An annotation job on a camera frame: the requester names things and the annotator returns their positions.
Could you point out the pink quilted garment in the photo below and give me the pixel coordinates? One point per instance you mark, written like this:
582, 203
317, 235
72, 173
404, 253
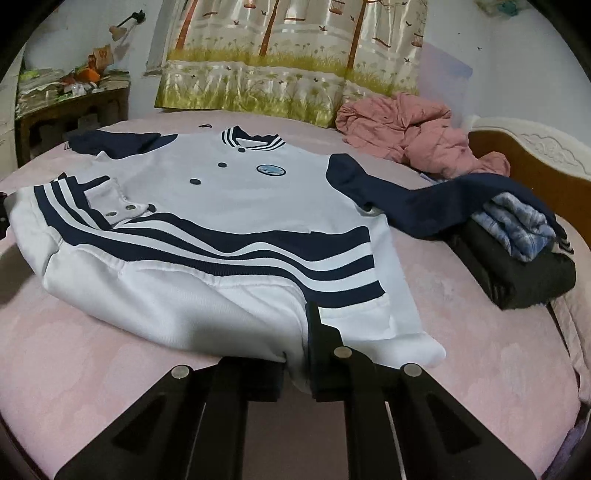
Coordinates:
415, 134

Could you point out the pile of clutter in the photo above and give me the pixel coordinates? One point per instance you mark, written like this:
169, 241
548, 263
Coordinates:
69, 78

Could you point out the wooden nightstand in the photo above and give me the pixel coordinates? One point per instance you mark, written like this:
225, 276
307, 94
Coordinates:
60, 115

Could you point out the wooden headboard with white trim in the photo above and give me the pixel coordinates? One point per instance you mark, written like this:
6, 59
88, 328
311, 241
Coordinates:
535, 161

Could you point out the blue plaid folded cloth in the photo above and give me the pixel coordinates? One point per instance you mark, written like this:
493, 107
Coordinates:
517, 226

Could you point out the wall lamp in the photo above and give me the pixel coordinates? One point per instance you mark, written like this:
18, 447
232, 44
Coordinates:
124, 23

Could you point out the pink bed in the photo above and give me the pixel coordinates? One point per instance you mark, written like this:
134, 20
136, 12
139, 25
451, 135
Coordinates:
485, 369

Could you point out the black folded cloth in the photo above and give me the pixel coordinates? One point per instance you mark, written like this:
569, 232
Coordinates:
521, 281

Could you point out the white and navy striped jacket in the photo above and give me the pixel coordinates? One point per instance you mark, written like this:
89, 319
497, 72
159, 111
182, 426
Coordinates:
194, 221

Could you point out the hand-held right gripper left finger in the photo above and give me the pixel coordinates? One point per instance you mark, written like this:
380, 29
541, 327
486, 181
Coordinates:
258, 378

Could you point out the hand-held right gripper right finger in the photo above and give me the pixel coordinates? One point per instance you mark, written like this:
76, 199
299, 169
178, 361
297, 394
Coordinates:
323, 360

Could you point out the yellow white patterned pillow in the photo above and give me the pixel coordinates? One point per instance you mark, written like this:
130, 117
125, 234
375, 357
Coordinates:
295, 55

